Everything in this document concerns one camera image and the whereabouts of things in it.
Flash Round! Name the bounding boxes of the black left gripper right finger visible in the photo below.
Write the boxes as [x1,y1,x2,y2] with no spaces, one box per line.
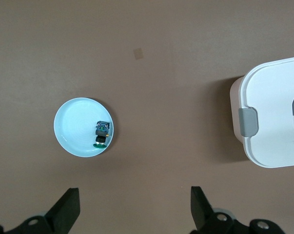
[190,186,284,234]

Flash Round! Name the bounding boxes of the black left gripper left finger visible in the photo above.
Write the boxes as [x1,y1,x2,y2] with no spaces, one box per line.
[0,187,80,234]

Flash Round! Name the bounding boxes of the light blue round plate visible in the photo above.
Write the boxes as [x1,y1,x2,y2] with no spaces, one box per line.
[53,97,115,158]

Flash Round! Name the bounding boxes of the white lunch box grey clips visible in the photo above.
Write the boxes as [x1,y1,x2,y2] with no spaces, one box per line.
[229,55,294,169]

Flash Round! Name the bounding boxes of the green push button switch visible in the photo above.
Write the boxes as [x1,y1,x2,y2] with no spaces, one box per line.
[93,119,111,149]

